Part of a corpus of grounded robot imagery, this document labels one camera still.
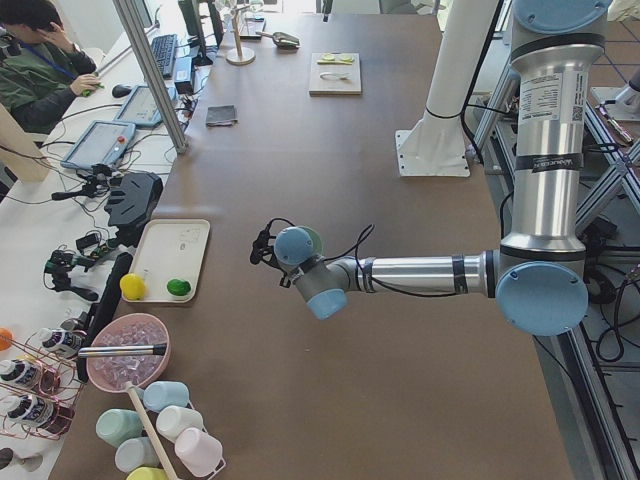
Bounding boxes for cream tray with bunny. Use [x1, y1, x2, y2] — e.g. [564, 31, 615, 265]
[122, 219, 210, 303]

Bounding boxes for pink bowl with ice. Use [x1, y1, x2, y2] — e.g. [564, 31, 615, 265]
[86, 313, 171, 393]

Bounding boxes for bamboo cutting board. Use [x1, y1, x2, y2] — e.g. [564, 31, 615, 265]
[308, 52, 362, 96]

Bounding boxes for copper bottle rack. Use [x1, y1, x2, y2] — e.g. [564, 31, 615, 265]
[1, 328, 83, 440]

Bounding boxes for far teach pendant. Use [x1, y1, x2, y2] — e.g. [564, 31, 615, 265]
[115, 85, 162, 129]

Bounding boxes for seated person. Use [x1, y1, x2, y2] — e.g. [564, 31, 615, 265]
[1, 0, 102, 134]

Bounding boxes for light green bowl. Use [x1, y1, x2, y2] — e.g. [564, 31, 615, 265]
[304, 226, 324, 255]

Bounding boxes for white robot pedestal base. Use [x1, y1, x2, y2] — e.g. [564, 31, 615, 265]
[395, 1, 502, 177]

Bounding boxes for teach pendant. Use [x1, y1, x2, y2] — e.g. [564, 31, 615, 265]
[60, 120, 136, 171]
[115, 85, 162, 129]

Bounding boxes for yellow plastic knife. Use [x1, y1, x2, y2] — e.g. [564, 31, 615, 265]
[316, 59, 354, 66]

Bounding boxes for wooden mug tree stand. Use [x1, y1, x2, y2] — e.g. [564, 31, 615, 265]
[219, 1, 256, 66]

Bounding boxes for grey folded cloth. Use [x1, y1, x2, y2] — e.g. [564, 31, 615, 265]
[205, 105, 237, 127]

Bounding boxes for yellow lemon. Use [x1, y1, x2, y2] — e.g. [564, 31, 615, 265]
[119, 273, 146, 301]

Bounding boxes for near teach pendant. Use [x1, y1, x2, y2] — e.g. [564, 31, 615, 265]
[60, 120, 136, 171]

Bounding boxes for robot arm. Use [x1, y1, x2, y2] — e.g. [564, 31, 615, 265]
[250, 1, 609, 336]

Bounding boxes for aluminium frame post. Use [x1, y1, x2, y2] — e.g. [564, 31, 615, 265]
[112, 0, 188, 155]

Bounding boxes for white ceramic spoon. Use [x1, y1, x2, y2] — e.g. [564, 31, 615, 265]
[319, 72, 350, 81]

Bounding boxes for steel scoop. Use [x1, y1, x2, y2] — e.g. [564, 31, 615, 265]
[257, 31, 300, 50]

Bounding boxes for green lime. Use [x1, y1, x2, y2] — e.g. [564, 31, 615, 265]
[166, 278, 192, 297]

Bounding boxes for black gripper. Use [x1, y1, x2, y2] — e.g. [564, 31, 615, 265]
[249, 228, 273, 264]

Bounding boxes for black keyboard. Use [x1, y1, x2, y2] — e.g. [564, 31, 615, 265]
[150, 34, 178, 78]

